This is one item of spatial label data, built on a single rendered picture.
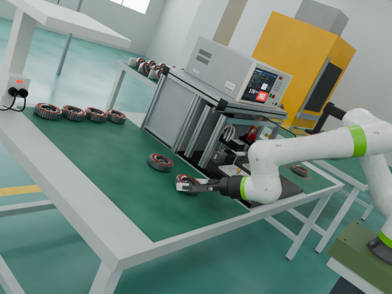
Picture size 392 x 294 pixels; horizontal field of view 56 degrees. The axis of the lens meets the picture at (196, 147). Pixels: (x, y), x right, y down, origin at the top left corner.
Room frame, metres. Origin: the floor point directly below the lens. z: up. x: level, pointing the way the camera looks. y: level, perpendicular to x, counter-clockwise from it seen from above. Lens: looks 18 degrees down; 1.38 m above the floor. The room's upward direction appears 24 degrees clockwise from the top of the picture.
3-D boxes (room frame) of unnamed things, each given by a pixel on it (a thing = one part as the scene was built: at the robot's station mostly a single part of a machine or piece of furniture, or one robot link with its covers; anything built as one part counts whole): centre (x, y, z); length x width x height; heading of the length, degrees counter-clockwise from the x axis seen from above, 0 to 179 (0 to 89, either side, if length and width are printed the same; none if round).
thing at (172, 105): (1.83, 0.20, 0.91); 0.28 x 0.03 x 0.32; 57
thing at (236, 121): (1.94, -0.23, 1.03); 0.62 x 0.01 x 0.03; 147
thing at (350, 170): (3.99, -1.44, 0.37); 1.85 x 1.10 x 0.75; 147
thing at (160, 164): (1.51, 0.11, 0.77); 0.11 x 0.11 x 0.04
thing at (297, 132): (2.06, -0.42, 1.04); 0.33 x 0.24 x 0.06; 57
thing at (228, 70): (2.07, -0.05, 1.22); 0.44 x 0.39 x 0.20; 147
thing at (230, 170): (1.78, -0.25, 0.78); 0.15 x 0.15 x 0.01; 57
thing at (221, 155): (1.86, -0.13, 0.80); 0.08 x 0.05 x 0.06; 147
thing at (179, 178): (1.41, -0.03, 0.77); 0.11 x 0.11 x 0.04
